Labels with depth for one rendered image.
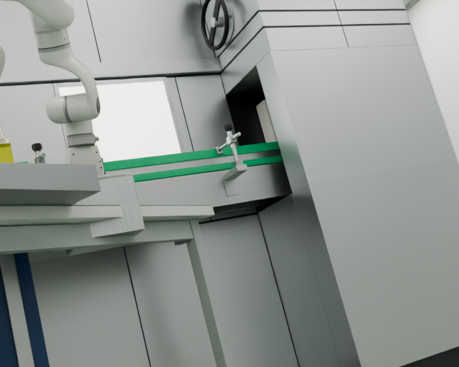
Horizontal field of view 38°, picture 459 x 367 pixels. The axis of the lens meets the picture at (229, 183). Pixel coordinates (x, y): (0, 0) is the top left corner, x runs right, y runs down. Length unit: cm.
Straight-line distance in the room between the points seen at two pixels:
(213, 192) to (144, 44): 70
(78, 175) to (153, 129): 89
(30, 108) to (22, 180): 90
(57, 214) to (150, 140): 84
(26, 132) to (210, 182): 64
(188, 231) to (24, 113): 70
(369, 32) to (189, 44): 71
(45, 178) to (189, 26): 136
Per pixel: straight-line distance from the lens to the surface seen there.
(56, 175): 154
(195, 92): 260
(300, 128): 228
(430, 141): 263
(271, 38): 239
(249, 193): 230
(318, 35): 251
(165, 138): 244
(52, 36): 178
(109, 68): 250
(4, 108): 234
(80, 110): 181
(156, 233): 196
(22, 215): 159
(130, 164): 218
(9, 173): 146
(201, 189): 222
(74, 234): 173
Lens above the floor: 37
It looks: 12 degrees up
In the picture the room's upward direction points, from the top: 15 degrees counter-clockwise
